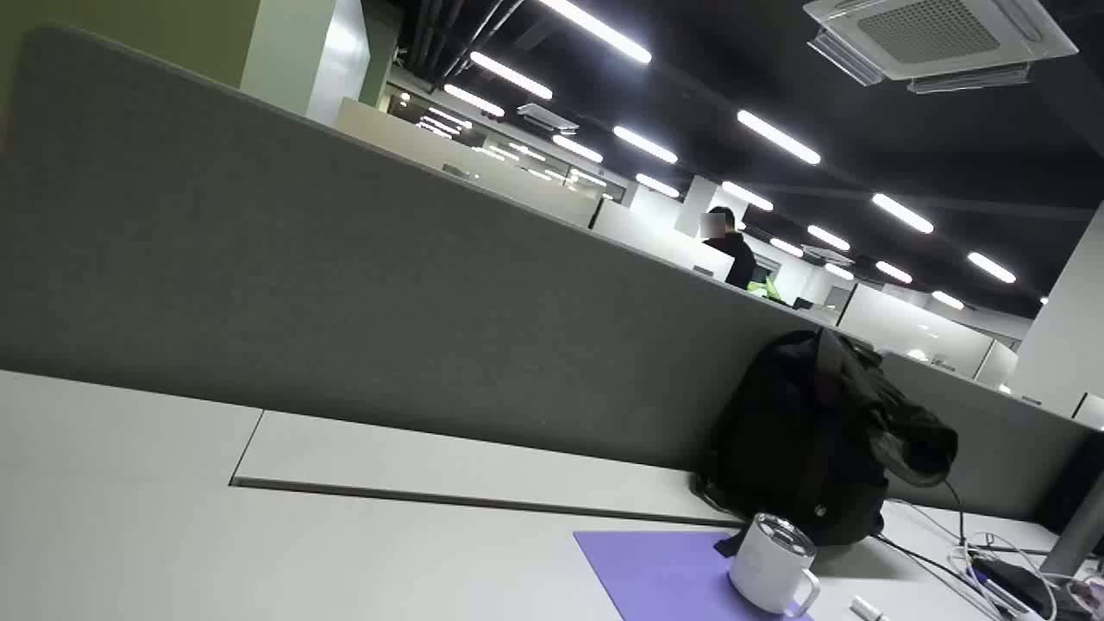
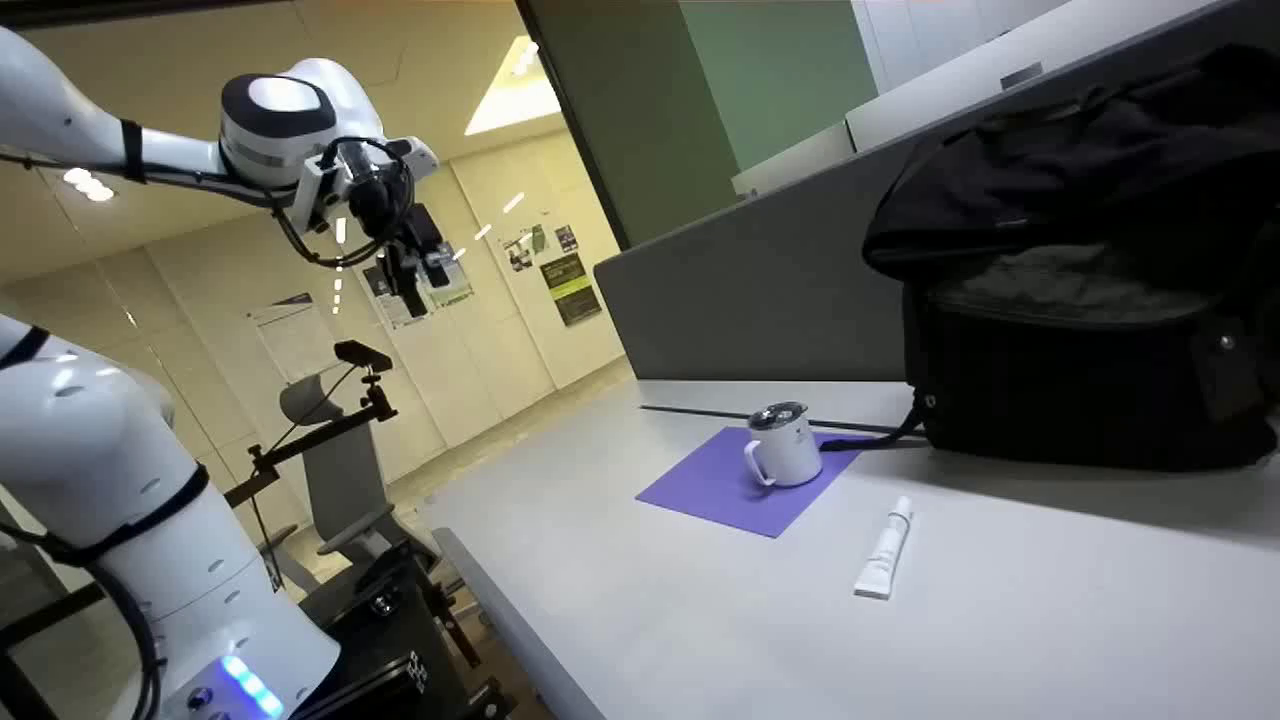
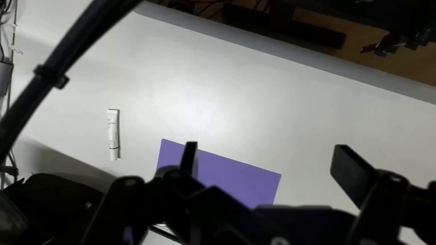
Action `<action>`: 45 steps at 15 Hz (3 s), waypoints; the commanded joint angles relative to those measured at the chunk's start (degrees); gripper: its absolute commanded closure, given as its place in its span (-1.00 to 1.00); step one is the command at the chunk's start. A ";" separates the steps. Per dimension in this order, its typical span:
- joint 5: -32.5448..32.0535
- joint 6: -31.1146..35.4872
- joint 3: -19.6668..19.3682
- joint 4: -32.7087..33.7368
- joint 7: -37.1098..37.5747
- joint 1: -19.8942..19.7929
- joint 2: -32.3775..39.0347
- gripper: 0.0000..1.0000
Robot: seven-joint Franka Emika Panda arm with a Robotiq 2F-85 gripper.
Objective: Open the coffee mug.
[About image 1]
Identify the purple mat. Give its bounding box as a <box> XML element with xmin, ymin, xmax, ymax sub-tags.
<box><xmin>572</xmin><ymin>528</ymin><xmax>814</xmax><ymax>621</ymax></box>

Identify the white coffee mug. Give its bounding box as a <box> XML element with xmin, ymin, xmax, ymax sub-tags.
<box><xmin>724</xmin><ymin>509</ymin><xmax>824</xmax><ymax>621</ymax></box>

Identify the long ceiling light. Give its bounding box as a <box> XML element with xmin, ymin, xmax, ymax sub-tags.
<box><xmin>736</xmin><ymin>108</ymin><xmax>824</xmax><ymax>169</ymax></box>
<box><xmin>609</xmin><ymin>121</ymin><xmax>681</xmax><ymax>169</ymax></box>
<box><xmin>869</xmin><ymin>190</ymin><xmax>939</xmax><ymax>237</ymax></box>
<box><xmin>872</xmin><ymin>257</ymin><xmax>917</xmax><ymax>290</ymax></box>
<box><xmin>441</xmin><ymin>78</ymin><xmax>506</xmax><ymax>121</ymax></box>
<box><xmin>537</xmin><ymin>0</ymin><xmax>655</xmax><ymax>68</ymax></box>
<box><xmin>548</xmin><ymin>131</ymin><xmax>606</xmax><ymax>165</ymax></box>
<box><xmin>963</xmin><ymin>248</ymin><xmax>1022</xmax><ymax>290</ymax></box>
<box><xmin>803</xmin><ymin>222</ymin><xmax>855</xmax><ymax>255</ymax></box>
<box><xmin>465</xmin><ymin>49</ymin><xmax>555</xmax><ymax>103</ymax></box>
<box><xmin>718</xmin><ymin>179</ymin><xmax>776</xmax><ymax>213</ymax></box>

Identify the clear mug lid black slider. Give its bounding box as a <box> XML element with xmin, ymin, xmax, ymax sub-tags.
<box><xmin>753</xmin><ymin>509</ymin><xmax>821</xmax><ymax>556</ymax></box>

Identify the person in black clothes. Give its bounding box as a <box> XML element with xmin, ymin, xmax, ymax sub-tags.
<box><xmin>699</xmin><ymin>205</ymin><xmax>761</xmax><ymax>293</ymax></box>

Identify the gray desk partition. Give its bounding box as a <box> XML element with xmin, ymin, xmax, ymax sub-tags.
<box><xmin>0</xmin><ymin>24</ymin><xmax>1104</xmax><ymax>524</ymax></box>

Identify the gray metal pole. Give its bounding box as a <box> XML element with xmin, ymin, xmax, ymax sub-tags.
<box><xmin>1038</xmin><ymin>470</ymin><xmax>1104</xmax><ymax>581</ymax></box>

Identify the gray cable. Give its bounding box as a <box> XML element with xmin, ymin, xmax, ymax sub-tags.
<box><xmin>876</xmin><ymin>532</ymin><xmax>1015</xmax><ymax>621</ymax></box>

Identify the white ceiling air conditioner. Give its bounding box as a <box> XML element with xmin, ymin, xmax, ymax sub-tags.
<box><xmin>799</xmin><ymin>0</ymin><xmax>1082</xmax><ymax>96</ymax></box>

